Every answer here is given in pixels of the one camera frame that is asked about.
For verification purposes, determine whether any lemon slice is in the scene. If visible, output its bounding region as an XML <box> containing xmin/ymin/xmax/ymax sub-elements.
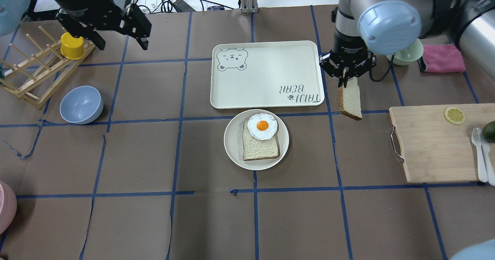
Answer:
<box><xmin>444</xmin><ymin>107</ymin><xmax>466</xmax><ymax>125</ymax></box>

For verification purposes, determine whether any blue bowl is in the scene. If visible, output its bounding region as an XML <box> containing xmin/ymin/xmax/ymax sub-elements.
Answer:
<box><xmin>60</xmin><ymin>85</ymin><xmax>104</xmax><ymax>125</ymax></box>

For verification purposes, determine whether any bread slice on plate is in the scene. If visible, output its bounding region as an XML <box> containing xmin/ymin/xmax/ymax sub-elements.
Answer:
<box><xmin>242</xmin><ymin>121</ymin><xmax>280</xmax><ymax>160</ymax></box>

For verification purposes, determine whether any black power adapter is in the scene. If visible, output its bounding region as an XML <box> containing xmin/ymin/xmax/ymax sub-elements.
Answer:
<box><xmin>172</xmin><ymin>0</ymin><xmax>196</xmax><ymax>12</ymax></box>

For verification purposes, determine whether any white plastic knife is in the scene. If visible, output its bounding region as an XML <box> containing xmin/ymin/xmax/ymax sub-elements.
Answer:
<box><xmin>476</xmin><ymin>128</ymin><xmax>495</xmax><ymax>186</ymax></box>

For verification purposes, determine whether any pink cloth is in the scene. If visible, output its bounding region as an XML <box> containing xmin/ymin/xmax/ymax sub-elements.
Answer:
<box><xmin>417</xmin><ymin>44</ymin><xmax>466</xmax><ymax>73</ymax></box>

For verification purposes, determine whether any wooden dish rack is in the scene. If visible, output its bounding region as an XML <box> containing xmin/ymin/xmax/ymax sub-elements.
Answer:
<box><xmin>1</xmin><ymin>26</ymin><xmax>95</xmax><ymax>110</ymax></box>

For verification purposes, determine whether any bread slice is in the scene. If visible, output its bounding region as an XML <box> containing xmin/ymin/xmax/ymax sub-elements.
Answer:
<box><xmin>337</xmin><ymin>68</ymin><xmax>362</xmax><ymax>121</ymax></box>
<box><xmin>242</xmin><ymin>121</ymin><xmax>280</xmax><ymax>160</ymax></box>

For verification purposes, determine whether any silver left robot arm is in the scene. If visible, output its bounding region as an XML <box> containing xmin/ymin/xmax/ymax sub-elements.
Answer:
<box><xmin>0</xmin><ymin>0</ymin><xmax>152</xmax><ymax>50</ymax></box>

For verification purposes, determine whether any yellow cup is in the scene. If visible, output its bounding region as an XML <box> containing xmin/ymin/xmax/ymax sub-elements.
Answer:
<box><xmin>60</xmin><ymin>32</ymin><xmax>85</xmax><ymax>60</ymax></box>

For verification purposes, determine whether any light green bowl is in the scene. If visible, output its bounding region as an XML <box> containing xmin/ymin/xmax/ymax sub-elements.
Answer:
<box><xmin>386</xmin><ymin>39</ymin><xmax>424</xmax><ymax>66</ymax></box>

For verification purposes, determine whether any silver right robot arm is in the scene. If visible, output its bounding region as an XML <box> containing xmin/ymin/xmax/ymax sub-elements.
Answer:
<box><xmin>319</xmin><ymin>0</ymin><xmax>495</xmax><ymax>85</ymax></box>

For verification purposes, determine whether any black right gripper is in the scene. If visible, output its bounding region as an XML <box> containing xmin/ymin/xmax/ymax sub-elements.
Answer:
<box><xmin>319</xmin><ymin>40</ymin><xmax>376</xmax><ymax>88</ymax></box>

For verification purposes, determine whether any avocado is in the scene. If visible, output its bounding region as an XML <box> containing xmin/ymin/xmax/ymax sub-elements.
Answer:
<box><xmin>481</xmin><ymin>121</ymin><xmax>495</xmax><ymax>143</ymax></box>

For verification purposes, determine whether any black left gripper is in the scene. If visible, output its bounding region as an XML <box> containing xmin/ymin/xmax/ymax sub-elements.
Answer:
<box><xmin>56</xmin><ymin>3</ymin><xmax>152</xmax><ymax>51</ymax></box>

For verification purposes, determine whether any cream round plate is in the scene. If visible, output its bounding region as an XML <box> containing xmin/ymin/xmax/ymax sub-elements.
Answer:
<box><xmin>224</xmin><ymin>110</ymin><xmax>290</xmax><ymax>171</ymax></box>

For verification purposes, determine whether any toy fried egg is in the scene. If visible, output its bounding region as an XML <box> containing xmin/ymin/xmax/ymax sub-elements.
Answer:
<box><xmin>246</xmin><ymin>113</ymin><xmax>279</xmax><ymax>141</ymax></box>

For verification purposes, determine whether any cream bear serving tray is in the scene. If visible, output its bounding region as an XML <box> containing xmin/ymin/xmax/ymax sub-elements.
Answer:
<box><xmin>210</xmin><ymin>41</ymin><xmax>324</xmax><ymax>110</ymax></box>

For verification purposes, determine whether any wooden cutting board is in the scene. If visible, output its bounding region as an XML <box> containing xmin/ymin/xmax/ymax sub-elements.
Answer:
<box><xmin>389</xmin><ymin>103</ymin><xmax>495</xmax><ymax>183</ymax></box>

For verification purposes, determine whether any pink bowl with ice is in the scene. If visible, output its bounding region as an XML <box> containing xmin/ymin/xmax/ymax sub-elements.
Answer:
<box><xmin>0</xmin><ymin>181</ymin><xmax>17</xmax><ymax>234</ymax></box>

